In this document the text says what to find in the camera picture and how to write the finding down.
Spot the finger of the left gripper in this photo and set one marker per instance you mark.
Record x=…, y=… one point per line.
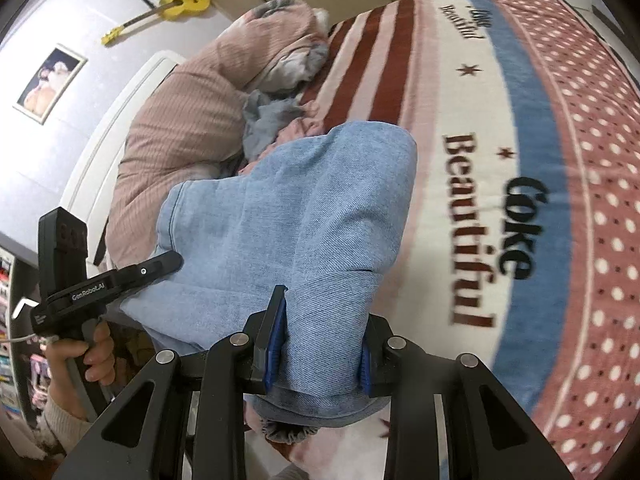
x=146, y=272

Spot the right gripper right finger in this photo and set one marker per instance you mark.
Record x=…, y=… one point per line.
x=450, y=411

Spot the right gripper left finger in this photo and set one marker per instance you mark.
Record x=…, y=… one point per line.
x=185, y=409

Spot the light blue denim pants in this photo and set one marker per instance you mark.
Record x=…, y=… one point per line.
x=321, y=216

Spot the person's left forearm sleeve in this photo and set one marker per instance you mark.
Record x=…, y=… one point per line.
x=58, y=431

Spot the person's left hand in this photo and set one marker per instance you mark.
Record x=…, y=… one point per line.
x=98, y=358

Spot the white bed headboard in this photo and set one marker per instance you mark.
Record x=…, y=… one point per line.
x=89, y=190

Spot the pink striped duvet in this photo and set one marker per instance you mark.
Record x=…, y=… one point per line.
x=193, y=123

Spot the patterned fleece bed blanket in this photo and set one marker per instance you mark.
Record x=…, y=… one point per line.
x=522, y=244

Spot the grey blue crumpled garment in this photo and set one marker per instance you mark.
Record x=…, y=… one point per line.
x=265, y=116

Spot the yellow guitar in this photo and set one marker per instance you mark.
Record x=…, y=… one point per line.
x=166, y=9

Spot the framed wall photo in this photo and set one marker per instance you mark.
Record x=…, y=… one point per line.
x=49, y=82

